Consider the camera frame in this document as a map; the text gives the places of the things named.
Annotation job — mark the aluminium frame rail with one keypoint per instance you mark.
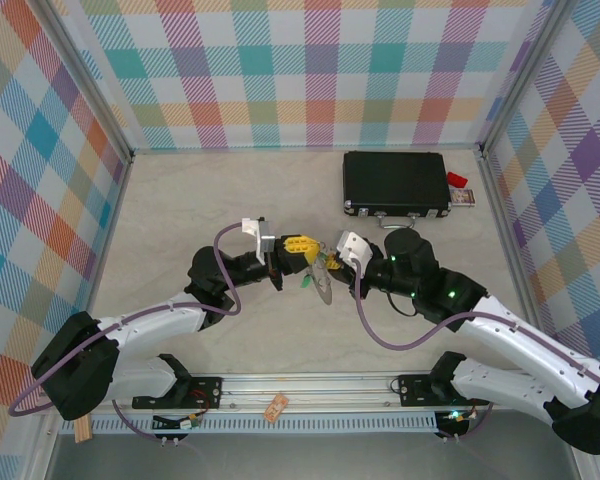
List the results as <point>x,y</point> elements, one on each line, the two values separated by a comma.
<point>505,225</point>
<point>280,149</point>
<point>112,220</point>

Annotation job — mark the orange paper tag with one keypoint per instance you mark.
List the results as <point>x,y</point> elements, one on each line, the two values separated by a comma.
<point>276,406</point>

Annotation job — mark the small green connector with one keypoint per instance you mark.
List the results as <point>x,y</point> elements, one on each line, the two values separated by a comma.
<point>190,424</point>

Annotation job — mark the small red object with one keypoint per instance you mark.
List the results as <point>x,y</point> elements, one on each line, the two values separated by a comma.
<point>456,180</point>

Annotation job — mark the key with green cover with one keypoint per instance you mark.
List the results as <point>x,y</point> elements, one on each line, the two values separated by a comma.
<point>305,282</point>

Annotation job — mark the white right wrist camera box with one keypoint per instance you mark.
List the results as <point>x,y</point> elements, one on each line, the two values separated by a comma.
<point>352,246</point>

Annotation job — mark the small printed card box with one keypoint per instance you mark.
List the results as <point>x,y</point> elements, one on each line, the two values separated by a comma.
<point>463,197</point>

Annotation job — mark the small wooden block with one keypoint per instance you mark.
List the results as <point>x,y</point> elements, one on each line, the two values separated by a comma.
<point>82,431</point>

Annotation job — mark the aluminium frame post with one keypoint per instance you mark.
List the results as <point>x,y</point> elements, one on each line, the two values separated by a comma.
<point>525,75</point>
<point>86,80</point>

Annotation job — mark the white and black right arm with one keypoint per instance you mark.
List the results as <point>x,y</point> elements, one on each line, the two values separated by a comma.
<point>505,335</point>

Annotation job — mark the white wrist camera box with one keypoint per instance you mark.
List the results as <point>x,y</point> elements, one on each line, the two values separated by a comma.
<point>352,246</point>
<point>265,240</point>

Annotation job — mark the grey metal sheet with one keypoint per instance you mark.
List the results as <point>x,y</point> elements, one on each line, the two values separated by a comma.
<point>305,460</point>

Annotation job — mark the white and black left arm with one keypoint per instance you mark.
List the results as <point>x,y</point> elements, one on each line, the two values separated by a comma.
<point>150,320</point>

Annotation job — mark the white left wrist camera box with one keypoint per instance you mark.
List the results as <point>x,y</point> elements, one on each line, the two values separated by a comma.
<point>265,240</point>

